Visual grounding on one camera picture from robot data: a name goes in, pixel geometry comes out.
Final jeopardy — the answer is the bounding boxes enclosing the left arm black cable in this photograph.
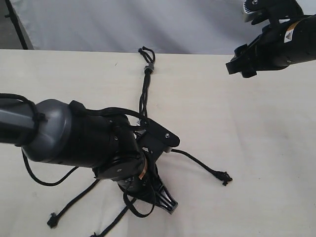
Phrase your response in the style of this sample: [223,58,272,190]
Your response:
[0,93,158,218]

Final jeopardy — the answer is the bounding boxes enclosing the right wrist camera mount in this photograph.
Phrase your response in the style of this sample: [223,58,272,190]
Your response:
[242,0,304,25]

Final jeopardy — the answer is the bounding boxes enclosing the black stand pole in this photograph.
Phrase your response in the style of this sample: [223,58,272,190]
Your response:
[4,0,29,50]

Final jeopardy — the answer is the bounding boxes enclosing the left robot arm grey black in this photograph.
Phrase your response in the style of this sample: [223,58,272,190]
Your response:
[0,93,180,213]

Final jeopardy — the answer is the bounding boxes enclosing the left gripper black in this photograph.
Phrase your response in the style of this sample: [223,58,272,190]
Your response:
[118,153,178,214]

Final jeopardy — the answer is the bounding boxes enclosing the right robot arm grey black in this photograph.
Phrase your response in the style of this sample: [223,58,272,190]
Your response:
[226,0,316,78]

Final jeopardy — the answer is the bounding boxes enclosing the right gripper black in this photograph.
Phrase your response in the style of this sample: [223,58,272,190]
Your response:
[225,24,297,79]

